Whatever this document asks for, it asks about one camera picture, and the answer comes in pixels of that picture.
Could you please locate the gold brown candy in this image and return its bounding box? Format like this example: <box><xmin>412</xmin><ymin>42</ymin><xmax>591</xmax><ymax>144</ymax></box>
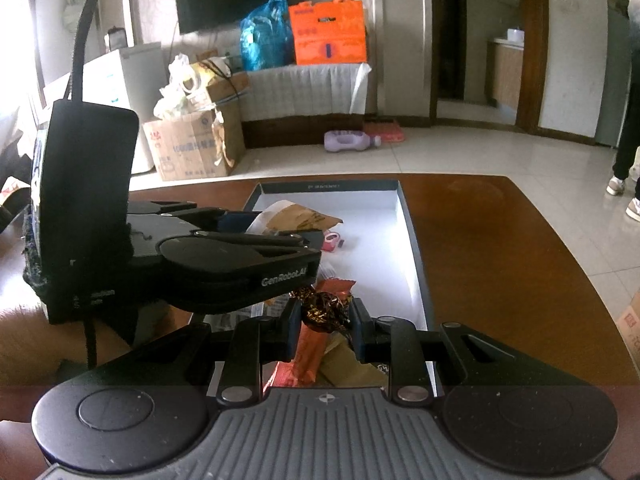
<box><xmin>290</xmin><ymin>287</ymin><xmax>353</xmax><ymax>333</ymax></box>

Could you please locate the wooden kitchen cabinet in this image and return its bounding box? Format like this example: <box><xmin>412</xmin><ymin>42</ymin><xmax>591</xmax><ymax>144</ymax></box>
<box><xmin>486</xmin><ymin>37</ymin><xmax>526</xmax><ymax>108</ymax></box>

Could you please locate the large printed cardboard box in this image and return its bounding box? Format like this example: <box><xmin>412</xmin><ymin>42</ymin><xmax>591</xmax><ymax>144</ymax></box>
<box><xmin>142</xmin><ymin>110</ymin><xmax>246</xmax><ymax>182</ymax></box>

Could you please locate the purple plastic bottle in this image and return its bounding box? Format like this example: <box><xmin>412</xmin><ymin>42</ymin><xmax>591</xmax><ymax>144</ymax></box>
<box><xmin>324</xmin><ymin>130</ymin><xmax>383</xmax><ymax>153</ymax></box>

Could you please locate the brown print clear snack packet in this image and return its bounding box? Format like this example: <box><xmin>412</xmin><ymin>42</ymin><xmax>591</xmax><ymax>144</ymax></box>
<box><xmin>250</xmin><ymin>199</ymin><xmax>345</xmax><ymax>237</ymax></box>

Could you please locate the pink floor tray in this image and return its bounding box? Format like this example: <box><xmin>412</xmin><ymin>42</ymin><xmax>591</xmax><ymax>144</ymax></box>
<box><xmin>362</xmin><ymin>117</ymin><xmax>405</xmax><ymax>143</ymax></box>

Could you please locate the black cable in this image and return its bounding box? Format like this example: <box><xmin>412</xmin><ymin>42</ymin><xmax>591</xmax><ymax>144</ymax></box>
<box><xmin>62</xmin><ymin>0</ymin><xmax>102</xmax><ymax>103</ymax></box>

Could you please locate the white plastic bag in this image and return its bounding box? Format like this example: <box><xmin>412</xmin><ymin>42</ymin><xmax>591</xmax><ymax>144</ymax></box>
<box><xmin>152</xmin><ymin>54</ymin><xmax>193</xmax><ymax>121</ymax></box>

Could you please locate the white refrigerator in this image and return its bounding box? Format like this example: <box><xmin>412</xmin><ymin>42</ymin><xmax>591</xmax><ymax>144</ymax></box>
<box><xmin>42</xmin><ymin>42</ymin><xmax>166</xmax><ymax>176</ymax></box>

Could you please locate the small open cardboard box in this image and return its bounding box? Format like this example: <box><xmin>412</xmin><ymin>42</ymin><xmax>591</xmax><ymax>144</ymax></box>
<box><xmin>192</xmin><ymin>57</ymin><xmax>251</xmax><ymax>108</ymax></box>

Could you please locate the blue plastic bag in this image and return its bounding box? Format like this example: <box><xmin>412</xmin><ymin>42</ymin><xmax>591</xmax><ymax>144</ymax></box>
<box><xmin>240</xmin><ymin>0</ymin><xmax>296</xmax><ymax>72</ymax></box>

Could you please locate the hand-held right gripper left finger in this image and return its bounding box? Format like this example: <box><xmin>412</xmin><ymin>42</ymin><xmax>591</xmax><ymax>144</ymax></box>
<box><xmin>125</xmin><ymin>297</ymin><xmax>304</xmax><ymax>406</ymax></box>

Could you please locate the white tape roll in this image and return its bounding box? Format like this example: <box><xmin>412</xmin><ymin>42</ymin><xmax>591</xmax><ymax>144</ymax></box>
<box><xmin>181</xmin><ymin>67</ymin><xmax>211</xmax><ymax>96</ymax></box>

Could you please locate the orange carton box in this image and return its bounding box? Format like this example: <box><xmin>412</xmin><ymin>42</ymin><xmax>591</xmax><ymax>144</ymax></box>
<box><xmin>288</xmin><ymin>0</ymin><xmax>370</xmax><ymax>67</ymax></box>

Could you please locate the cabinet with white cloth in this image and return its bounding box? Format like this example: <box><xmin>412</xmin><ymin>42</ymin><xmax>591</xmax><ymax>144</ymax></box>
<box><xmin>240</xmin><ymin>62</ymin><xmax>373</xmax><ymax>150</ymax></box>

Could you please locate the person's left hand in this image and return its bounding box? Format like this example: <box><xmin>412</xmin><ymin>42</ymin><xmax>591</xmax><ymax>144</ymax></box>
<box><xmin>0</xmin><ymin>305</ymin><xmax>135</xmax><ymax>388</ymax></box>

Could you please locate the brown paper packet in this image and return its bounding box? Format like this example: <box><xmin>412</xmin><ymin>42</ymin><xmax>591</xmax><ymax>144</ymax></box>
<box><xmin>320</xmin><ymin>335</ymin><xmax>388</xmax><ymax>388</ymax></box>

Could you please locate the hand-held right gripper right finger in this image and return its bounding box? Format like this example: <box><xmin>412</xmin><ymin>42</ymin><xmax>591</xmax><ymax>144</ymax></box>
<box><xmin>349</xmin><ymin>297</ymin><xmax>523</xmax><ymax>406</ymax></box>

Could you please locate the orange-red foil wrapper packet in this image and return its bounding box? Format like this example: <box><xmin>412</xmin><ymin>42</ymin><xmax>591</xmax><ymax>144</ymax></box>
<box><xmin>262</xmin><ymin>279</ymin><xmax>357</xmax><ymax>388</ymax></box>

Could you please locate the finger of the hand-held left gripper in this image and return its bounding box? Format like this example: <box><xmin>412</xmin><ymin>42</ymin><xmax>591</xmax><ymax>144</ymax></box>
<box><xmin>127</xmin><ymin>200</ymin><xmax>263</xmax><ymax>235</ymax></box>
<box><xmin>192</xmin><ymin>230</ymin><xmax>323</xmax><ymax>256</ymax></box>

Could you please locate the shallow grey box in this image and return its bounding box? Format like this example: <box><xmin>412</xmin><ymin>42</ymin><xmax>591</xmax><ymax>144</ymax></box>
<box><xmin>209</xmin><ymin>179</ymin><xmax>442</xmax><ymax>397</ymax></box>

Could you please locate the cardboard box with red print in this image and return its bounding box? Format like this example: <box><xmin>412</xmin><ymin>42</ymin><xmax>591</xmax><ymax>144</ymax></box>
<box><xmin>616</xmin><ymin>292</ymin><xmax>640</xmax><ymax>366</ymax></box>

